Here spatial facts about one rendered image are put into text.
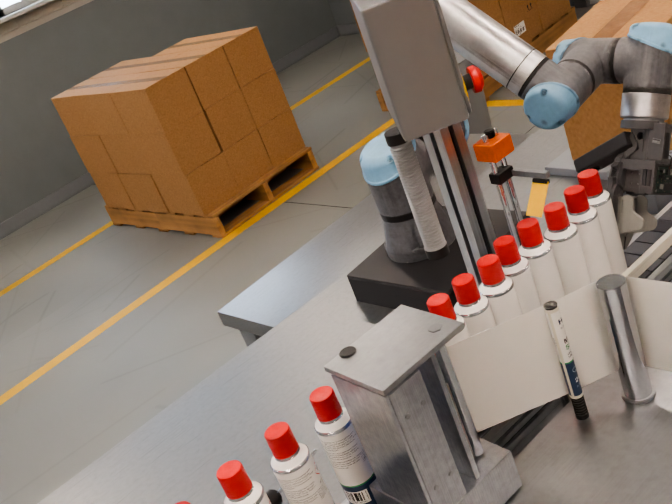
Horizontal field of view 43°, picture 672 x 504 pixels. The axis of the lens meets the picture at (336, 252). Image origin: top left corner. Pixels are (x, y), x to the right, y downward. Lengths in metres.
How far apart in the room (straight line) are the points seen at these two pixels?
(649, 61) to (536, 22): 4.24
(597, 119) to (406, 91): 0.88
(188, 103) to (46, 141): 2.26
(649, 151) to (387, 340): 0.62
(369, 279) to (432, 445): 0.74
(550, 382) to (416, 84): 0.44
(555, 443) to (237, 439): 0.59
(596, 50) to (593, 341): 0.52
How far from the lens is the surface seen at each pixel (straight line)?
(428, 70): 1.16
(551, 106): 1.38
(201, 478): 1.52
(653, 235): 1.62
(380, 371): 0.98
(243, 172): 4.84
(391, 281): 1.67
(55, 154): 6.75
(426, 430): 1.01
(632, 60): 1.47
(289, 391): 1.61
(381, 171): 1.64
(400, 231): 1.69
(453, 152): 1.36
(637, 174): 1.47
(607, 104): 1.95
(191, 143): 4.65
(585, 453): 1.20
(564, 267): 1.36
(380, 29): 1.14
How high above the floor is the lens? 1.68
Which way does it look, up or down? 25 degrees down
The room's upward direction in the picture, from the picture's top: 22 degrees counter-clockwise
